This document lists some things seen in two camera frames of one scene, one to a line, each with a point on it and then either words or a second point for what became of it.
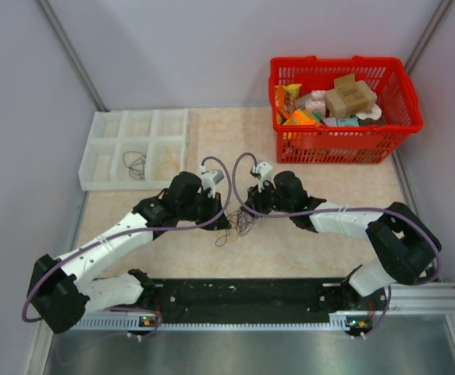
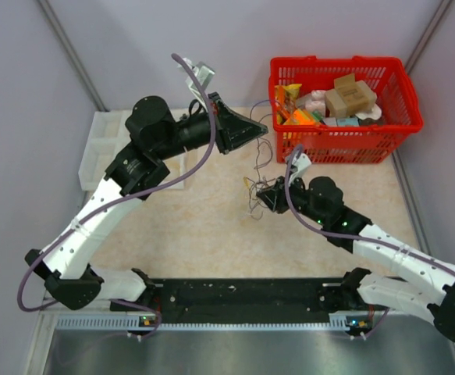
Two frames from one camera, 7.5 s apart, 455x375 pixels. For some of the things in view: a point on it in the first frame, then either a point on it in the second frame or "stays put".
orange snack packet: (300, 118) stays put
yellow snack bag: (285, 99) stays put
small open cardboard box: (346, 83) stays put
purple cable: (240, 223) -> (257, 137)
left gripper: (215, 205) -> (232, 130)
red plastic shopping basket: (375, 141) stays put
